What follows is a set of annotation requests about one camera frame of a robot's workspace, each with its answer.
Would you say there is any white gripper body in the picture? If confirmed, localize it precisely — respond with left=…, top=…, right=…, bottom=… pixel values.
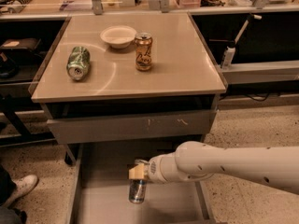
left=148, top=153, right=180, bottom=183

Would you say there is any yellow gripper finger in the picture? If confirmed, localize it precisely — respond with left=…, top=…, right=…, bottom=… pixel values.
left=129, top=163, right=148, bottom=180

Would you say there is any silver blue redbull can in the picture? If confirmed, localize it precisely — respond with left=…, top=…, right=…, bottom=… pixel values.
left=128, top=159, right=150, bottom=205

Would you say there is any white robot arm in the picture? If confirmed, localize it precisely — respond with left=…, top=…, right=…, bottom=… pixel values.
left=129, top=141, right=299, bottom=194

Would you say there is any open middle grey drawer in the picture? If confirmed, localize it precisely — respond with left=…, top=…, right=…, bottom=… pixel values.
left=65, top=141, right=216, bottom=224

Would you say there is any top grey drawer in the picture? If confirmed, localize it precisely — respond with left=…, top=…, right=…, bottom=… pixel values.
left=48, top=110, right=216, bottom=144

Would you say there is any grey drawer cabinet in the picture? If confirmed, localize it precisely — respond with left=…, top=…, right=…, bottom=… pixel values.
left=29, top=13, right=227, bottom=163

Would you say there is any crushed green soda can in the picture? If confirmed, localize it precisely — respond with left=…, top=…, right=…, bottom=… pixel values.
left=66, top=46, right=91, bottom=80

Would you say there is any orange lacroix can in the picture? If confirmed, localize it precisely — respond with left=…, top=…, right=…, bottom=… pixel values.
left=134, top=33, right=153, bottom=71

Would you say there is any white sneaker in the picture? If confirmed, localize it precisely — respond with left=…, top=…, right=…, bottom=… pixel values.
left=1, top=175, right=38, bottom=207

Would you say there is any white paper bowl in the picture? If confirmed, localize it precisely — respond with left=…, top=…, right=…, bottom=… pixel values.
left=100, top=25, right=136, bottom=49

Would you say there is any dark trouser leg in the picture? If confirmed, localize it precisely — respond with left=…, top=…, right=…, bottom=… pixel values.
left=0, top=165, right=24, bottom=224

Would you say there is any black chair left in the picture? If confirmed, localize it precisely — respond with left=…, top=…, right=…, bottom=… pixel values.
left=0, top=38, right=43, bottom=78

